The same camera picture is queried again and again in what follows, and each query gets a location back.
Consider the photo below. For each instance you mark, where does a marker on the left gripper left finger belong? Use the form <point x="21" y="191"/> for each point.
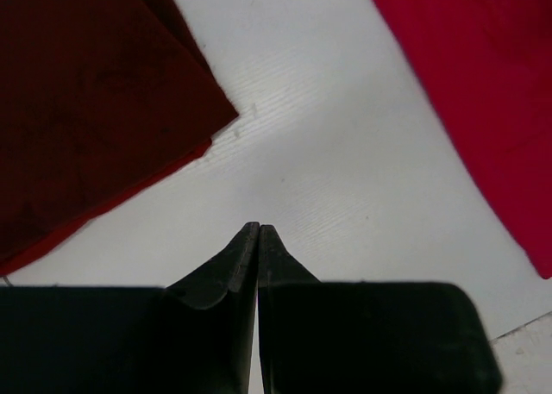
<point x="194" y="336"/>

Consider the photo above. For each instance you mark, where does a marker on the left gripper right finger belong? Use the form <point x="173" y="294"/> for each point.
<point x="366" y="337"/>

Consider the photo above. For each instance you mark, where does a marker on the bright red t shirt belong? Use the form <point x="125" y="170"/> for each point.
<point x="485" y="66"/>

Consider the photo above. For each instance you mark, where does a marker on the dark red folded t shirt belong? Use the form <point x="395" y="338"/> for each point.
<point x="99" y="100"/>

